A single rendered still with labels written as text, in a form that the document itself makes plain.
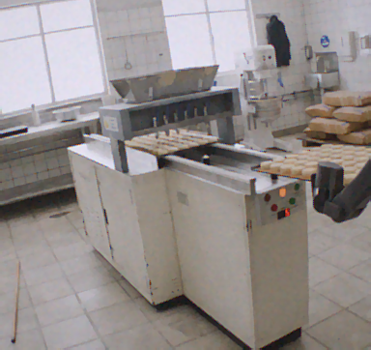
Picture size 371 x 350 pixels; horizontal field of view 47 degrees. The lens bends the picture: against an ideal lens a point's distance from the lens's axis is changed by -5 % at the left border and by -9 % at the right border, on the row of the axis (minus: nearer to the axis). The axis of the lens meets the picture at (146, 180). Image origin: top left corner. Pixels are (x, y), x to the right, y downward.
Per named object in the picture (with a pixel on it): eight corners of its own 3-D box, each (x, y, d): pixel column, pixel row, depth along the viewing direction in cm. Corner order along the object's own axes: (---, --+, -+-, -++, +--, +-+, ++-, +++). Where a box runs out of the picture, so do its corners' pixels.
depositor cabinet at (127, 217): (88, 248, 361) (67, 148, 339) (166, 224, 387) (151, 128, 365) (156, 318, 246) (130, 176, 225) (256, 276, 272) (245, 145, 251)
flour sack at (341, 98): (319, 105, 550) (317, 93, 545) (337, 101, 567) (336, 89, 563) (363, 108, 487) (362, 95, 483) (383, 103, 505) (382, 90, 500)
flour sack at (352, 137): (362, 147, 483) (362, 134, 479) (335, 143, 520) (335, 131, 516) (396, 135, 511) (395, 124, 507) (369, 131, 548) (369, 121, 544)
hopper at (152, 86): (112, 104, 246) (108, 80, 242) (198, 88, 266) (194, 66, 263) (132, 105, 220) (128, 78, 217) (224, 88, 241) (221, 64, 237)
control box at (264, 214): (256, 224, 175) (253, 191, 172) (299, 208, 184) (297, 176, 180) (262, 226, 172) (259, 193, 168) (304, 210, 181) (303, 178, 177)
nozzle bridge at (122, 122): (107, 166, 254) (97, 107, 245) (214, 139, 280) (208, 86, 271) (129, 176, 224) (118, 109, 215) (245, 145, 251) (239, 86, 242)
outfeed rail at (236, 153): (125, 133, 357) (124, 126, 355) (128, 133, 358) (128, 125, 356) (305, 177, 177) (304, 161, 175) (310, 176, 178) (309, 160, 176)
